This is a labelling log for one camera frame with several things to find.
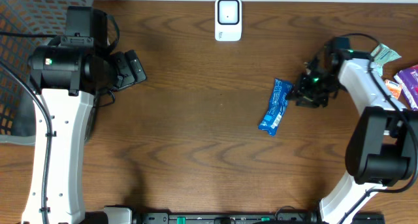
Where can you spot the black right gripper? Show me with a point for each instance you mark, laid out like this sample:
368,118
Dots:
305,91

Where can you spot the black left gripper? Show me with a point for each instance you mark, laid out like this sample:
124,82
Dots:
129,71

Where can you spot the blue oreo cookie pack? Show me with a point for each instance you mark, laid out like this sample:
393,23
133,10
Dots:
277,106

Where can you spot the green wet tissue pack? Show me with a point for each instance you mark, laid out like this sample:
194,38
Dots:
382,54

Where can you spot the orange tissue pack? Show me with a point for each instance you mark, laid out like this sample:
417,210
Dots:
394,87

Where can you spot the purple sanitary pad pack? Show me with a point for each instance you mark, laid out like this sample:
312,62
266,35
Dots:
408,79

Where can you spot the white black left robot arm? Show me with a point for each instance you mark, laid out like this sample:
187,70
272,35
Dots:
69,75

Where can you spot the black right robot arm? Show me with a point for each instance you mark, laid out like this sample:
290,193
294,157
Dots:
381,156

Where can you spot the grey plastic mesh basket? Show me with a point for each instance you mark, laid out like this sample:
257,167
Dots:
25,25

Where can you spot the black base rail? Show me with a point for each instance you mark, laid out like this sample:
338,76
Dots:
282,217

